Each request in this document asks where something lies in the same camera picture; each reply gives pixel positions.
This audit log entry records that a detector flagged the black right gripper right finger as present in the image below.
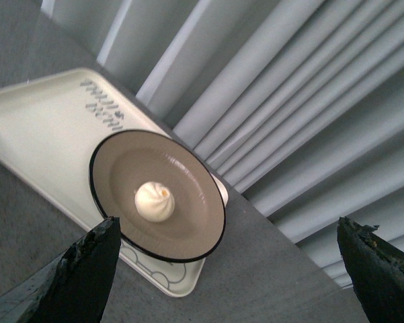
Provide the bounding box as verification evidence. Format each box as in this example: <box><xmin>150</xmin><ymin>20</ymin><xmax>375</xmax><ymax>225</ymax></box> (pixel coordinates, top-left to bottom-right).
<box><xmin>337</xmin><ymin>217</ymin><xmax>404</xmax><ymax>322</ymax></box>

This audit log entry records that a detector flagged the grey pleated curtain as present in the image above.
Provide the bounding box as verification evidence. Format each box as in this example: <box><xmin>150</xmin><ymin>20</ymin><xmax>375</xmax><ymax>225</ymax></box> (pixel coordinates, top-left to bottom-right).
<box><xmin>41</xmin><ymin>1</ymin><xmax>404</xmax><ymax>287</ymax></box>

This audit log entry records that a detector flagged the cream bear-print serving tray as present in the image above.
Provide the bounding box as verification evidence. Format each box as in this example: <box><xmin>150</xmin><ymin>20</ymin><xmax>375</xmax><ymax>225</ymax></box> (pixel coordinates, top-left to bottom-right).
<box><xmin>0</xmin><ymin>69</ymin><xmax>229</xmax><ymax>297</ymax></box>

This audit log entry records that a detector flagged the white steamed bun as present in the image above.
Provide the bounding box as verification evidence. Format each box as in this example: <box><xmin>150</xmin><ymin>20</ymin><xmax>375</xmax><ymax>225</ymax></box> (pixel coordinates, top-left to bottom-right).
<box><xmin>134</xmin><ymin>182</ymin><xmax>175</xmax><ymax>223</ymax></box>

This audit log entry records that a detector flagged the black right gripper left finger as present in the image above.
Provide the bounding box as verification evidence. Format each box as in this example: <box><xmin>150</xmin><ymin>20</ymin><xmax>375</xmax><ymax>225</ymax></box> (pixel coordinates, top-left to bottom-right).
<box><xmin>0</xmin><ymin>217</ymin><xmax>121</xmax><ymax>322</ymax></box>

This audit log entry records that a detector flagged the beige plate with black rim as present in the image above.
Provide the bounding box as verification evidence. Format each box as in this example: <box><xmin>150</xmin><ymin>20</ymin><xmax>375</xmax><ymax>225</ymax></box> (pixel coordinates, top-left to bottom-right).
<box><xmin>89</xmin><ymin>130</ymin><xmax>226</xmax><ymax>262</ymax></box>

